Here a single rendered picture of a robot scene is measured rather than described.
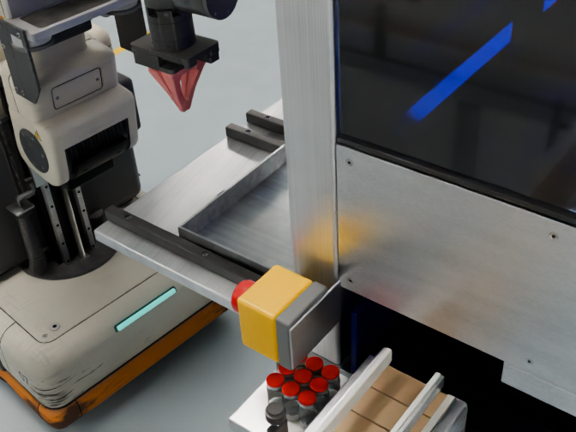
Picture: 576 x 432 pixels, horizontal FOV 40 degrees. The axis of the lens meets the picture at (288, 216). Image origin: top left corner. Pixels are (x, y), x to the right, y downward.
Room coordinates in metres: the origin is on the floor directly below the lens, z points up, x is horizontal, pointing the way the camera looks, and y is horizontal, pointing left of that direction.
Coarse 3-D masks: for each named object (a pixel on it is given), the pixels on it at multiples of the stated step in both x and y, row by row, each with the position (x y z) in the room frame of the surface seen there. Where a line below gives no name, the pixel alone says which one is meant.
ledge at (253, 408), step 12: (276, 372) 0.65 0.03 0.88; (264, 384) 0.63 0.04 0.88; (252, 396) 0.61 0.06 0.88; (264, 396) 0.61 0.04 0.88; (240, 408) 0.60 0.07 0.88; (252, 408) 0.60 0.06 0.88; (264, 408) 0.60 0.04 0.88; (240, 420) 0.58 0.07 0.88; (252, 420) 0.58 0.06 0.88; (264, 420) 0.58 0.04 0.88; (288, 420) 0.58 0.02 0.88
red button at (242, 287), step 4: (244, 280) 0.67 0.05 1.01; (248, 280) 0.67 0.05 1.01; (252, 280) 0.68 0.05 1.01; (240, 284) 0.66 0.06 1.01; (244, 284) 0.66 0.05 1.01; (248, 284) 0.66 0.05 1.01; (252, 284) 0.66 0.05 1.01; (236, 288) 0.66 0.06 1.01; (240, 288) 0.66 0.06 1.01; (244, 288) 0.66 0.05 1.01; (248, 288) 0.66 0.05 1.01; (232, 292) 0.66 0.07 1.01; (236, 292) 0.65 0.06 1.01; (240, 292) 0.65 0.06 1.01; (232, 296) 0.65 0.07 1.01; (236, 296) 0.65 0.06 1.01; (240, 296) 0.65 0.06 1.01; (232, 300) 0.65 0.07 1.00; (236, 300) 0.65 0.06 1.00; (232, 304) 0.65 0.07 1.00; (236, 304) 0.65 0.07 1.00; (236, 308) 0.65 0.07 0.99
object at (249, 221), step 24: (264, 168) 1.06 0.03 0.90; (240, 192) 1.01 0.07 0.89; (264, 192) 1.02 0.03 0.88; (192, 216) 0.93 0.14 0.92; (216, 216) 0.96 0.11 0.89; (240, 216) 0.96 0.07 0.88; (264, 216) 0.96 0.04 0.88; (288, 216) 0.95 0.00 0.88; (192, 240) 0.89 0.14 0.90; (216, 240) 0.91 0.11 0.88; (240, 240) 0.90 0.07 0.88; (264, 240) 0.90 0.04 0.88; (288, 240) 0.90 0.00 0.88; (240, 264) 0.83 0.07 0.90; (264, 264) 0.81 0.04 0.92; (288, 264) 0.84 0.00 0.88
